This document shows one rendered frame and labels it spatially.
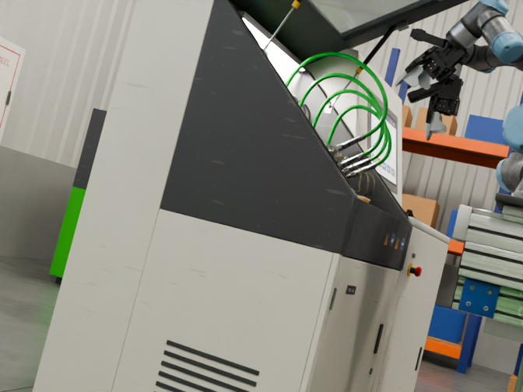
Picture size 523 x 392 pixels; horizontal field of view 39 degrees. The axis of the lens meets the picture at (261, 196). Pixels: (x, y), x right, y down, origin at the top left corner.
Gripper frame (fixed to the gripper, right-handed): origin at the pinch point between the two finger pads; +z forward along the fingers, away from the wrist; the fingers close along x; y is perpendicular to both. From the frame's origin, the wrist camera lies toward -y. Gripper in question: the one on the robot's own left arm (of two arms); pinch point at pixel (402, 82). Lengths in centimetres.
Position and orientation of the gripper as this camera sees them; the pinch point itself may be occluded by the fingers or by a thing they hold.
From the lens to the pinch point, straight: 226.0
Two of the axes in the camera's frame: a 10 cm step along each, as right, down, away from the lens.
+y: 4.9, 8.0, -3.5
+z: -6.2, 6.0, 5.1
